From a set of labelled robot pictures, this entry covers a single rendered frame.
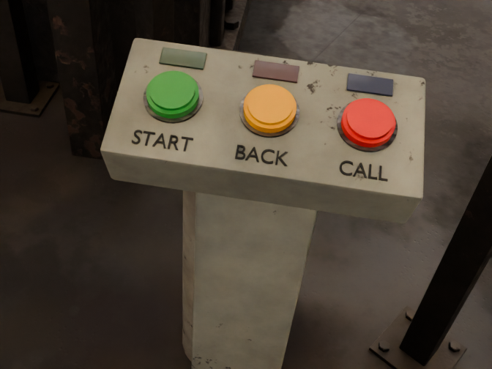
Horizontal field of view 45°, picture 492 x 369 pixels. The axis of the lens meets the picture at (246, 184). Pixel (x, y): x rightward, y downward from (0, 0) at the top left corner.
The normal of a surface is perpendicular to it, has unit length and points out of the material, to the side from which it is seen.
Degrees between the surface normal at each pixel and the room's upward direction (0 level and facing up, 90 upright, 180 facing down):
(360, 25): 0
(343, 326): 0
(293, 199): 110
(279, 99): 20
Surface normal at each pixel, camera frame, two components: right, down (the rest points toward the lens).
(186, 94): 0.03, -0.44
